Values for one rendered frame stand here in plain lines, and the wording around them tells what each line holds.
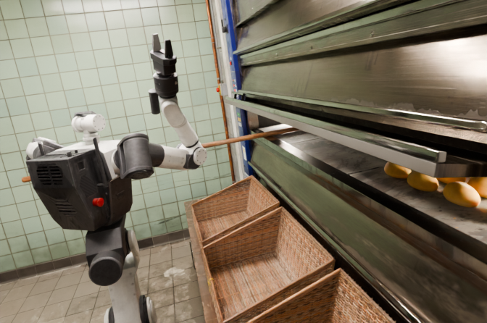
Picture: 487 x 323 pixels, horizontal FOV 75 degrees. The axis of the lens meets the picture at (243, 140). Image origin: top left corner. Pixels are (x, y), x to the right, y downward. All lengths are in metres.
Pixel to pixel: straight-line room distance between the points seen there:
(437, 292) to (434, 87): 0.50
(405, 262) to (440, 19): 0.63
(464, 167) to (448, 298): 0.40
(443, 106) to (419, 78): 0.10
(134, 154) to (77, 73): 2.06
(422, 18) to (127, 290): 1.41
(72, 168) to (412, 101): 1.01
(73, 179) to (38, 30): 2.22
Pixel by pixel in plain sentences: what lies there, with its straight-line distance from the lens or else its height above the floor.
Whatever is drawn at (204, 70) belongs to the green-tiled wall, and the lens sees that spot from 3.13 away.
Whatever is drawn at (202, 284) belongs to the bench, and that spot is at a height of 0.58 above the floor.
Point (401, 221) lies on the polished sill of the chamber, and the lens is 0.97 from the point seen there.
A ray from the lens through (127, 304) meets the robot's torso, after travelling 1.59.
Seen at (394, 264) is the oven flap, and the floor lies 1.01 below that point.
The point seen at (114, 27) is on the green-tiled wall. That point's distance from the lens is 3.15.
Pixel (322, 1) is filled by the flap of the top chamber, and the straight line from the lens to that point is 1.15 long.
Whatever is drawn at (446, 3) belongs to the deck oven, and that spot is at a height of 1.68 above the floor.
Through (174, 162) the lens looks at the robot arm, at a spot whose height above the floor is 1.29.
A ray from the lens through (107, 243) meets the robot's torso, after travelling 1.35.
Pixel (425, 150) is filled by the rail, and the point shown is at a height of 1.44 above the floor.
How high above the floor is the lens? 1.61
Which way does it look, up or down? 13 degrees down
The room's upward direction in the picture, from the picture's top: 8 degrees counter-clockwise
